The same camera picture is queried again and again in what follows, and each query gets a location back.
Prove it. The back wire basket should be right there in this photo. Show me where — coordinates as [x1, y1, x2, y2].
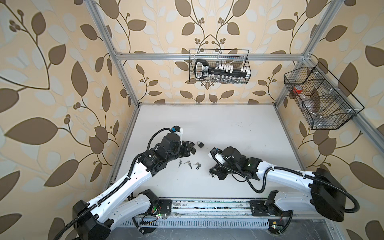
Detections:
[189, 48, 252, 85]

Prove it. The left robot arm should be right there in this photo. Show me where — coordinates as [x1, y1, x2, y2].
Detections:
[54, 126, 196, 240]

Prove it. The black tool set in basket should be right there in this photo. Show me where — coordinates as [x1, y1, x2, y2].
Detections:
[192, 59, 252, 84]

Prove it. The side wire basket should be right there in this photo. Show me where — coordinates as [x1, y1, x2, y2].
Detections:
[284, 62, 365, 130]

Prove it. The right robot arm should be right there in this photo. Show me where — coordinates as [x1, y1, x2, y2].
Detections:
[209, 147, 360, 222]

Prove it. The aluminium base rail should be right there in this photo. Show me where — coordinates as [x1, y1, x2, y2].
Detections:
[113, 197, 331, 229]

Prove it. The red object in basket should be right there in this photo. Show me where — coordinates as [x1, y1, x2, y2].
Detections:
[292, 85, 303, 96]

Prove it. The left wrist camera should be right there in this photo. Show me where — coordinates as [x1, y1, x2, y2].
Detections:
[171, 126, 184, 140]

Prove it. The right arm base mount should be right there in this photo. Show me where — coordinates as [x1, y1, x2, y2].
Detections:
[249, 200, 294, 236]

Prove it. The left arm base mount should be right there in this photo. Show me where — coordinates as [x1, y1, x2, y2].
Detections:
[132, 199, 173, 235]

